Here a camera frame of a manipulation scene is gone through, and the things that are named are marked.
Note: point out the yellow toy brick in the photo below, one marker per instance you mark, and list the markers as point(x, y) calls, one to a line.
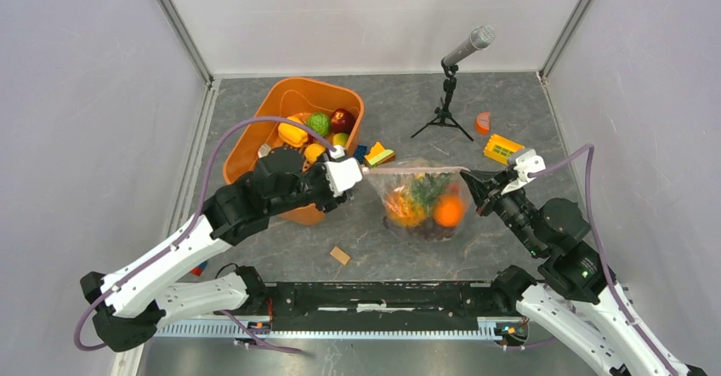
point(500, 149)

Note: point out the clear zip top bag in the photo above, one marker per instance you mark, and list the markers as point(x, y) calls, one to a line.
point(381, 178)

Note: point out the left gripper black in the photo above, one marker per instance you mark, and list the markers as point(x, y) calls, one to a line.
point(331, 201)

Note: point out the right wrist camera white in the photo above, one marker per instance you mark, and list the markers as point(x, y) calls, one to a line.
point(523, 163)

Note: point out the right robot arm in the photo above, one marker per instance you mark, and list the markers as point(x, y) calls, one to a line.
point(578, 299)

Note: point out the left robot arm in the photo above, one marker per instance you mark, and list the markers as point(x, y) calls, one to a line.
point(128, 306)

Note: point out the white garlic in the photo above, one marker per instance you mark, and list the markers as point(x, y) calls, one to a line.
point(264, 150)

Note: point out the orange plastic bin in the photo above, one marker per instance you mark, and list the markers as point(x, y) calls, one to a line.
point(297, 97)

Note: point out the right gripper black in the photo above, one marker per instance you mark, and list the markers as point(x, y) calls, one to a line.
point(484, 186)

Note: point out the multicolour toy brick stack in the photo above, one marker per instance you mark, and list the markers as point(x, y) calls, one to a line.
point(374, 155)

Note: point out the grey microphone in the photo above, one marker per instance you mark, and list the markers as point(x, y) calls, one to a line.
point(480, 38)

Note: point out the black microphone tripod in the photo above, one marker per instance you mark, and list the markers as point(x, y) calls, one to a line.
point(443, 116)

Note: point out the yellow green mango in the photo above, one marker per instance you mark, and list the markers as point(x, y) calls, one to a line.
point(340, 139)

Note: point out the wooden block near bin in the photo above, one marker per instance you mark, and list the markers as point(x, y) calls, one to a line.
point(340, 256)

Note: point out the green leafy vegetable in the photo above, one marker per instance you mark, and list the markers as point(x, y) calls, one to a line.
point(320, 123)

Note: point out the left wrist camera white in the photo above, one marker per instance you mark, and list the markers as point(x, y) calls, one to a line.
point(343, 172)

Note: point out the red apple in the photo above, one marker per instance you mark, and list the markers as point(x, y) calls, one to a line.
point(342, 121)

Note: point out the red blue toy brick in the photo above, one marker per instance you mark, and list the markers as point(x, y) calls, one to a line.
point(199, 269)

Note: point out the yellow lemon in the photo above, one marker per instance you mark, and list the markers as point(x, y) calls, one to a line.
point(313, 151)

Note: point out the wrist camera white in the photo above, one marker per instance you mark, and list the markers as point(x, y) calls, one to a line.
point(523, 163)
point(343, 172)

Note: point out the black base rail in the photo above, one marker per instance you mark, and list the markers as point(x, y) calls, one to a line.
point(411, 310)

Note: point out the orange spiky fruit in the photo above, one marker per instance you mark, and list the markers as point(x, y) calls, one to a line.
point(413, 196)

